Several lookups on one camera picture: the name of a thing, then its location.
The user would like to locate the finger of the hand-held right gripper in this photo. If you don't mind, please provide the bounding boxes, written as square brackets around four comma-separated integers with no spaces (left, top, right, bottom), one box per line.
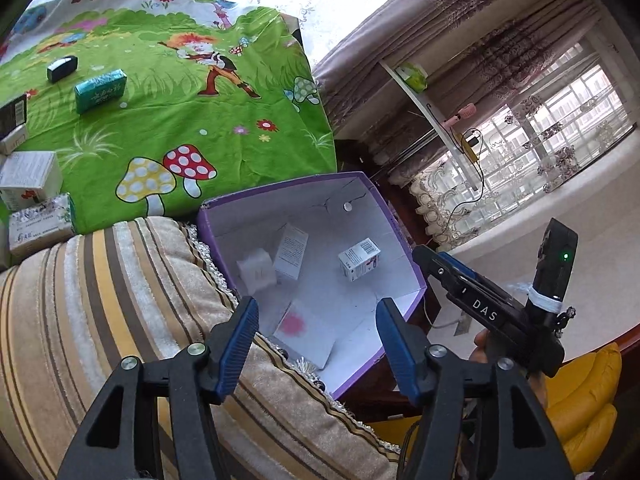
[439,252,480,282]
[412,245,458,292]

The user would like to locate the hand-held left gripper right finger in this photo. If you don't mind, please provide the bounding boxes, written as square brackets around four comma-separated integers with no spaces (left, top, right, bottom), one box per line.
[375,297,576,480]

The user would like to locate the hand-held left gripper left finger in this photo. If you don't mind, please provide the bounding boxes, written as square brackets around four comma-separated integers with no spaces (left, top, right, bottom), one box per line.
[57,296,261,480]

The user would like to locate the purple cardboard box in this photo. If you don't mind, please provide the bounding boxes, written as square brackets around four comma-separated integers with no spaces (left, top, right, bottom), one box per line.
[196,171,428,397]

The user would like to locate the person's right hand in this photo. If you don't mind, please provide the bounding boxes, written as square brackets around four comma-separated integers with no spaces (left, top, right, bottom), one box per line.
[472,329,501,363]

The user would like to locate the white flat box pink print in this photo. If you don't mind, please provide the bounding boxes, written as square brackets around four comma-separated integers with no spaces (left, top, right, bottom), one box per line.
[272,299,337,368]

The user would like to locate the small white cube box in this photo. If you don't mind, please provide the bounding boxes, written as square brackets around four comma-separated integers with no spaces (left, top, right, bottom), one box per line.
[236,247,277,296]

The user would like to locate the white box with barcode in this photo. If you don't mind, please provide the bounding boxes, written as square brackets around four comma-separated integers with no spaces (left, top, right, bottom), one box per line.
[338,237,382,283]

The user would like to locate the tall white box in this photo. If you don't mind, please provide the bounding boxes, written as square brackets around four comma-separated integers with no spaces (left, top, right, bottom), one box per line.
[272,223,309,281]

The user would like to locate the yellow padded seat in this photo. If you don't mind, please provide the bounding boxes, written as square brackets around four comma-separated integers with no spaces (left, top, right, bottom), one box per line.
[367,342,623,476]

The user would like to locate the yellow black charger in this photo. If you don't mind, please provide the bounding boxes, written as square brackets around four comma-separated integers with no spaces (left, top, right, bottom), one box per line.
[460,130,483,157]

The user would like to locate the striped plush cushion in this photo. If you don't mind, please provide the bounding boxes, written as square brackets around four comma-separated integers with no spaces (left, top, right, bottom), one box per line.
[0,216,401,480]

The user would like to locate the white ledge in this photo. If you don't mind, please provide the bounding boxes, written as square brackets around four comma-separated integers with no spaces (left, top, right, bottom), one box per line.
[378,59,483,191]

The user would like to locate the pink plastic object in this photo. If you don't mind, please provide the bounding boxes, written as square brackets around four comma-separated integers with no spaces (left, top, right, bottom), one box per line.
[444,102,476,127]

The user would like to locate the green tissue pack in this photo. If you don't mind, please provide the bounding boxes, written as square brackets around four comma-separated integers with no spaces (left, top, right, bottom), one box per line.
[395,61,430,93]

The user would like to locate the window with grille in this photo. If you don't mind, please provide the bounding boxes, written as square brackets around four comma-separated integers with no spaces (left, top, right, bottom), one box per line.
[440,35,636,241]

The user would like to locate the white box blue green print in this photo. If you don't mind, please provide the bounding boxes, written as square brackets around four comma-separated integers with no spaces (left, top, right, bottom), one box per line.
[7,192,77,263]

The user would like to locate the green cartoon printed cloth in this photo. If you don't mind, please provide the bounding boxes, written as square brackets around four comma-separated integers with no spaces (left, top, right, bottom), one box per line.
[0,0,337,236]

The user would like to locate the mauve patterned drape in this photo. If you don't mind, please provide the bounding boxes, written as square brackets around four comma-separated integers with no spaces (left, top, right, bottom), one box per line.
[312,0,636,196]

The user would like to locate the large white box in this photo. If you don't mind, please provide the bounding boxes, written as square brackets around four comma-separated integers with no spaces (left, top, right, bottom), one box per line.
[0,151,63,211]

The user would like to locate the teal box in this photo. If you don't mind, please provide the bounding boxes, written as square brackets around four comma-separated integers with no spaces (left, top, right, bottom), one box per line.
[74,69,127,113]

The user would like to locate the flat black box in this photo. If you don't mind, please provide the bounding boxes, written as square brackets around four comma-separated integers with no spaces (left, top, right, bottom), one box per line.
[0,94,28,138]

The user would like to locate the small black box white label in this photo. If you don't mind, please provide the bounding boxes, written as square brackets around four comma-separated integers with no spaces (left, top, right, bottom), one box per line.
[46,57,78,83]

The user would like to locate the white cable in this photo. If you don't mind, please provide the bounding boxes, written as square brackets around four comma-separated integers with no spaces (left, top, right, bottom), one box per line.
[424,305,467,330]

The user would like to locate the black cable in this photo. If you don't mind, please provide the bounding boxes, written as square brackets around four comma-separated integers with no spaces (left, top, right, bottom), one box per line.
[435,130,488,251]

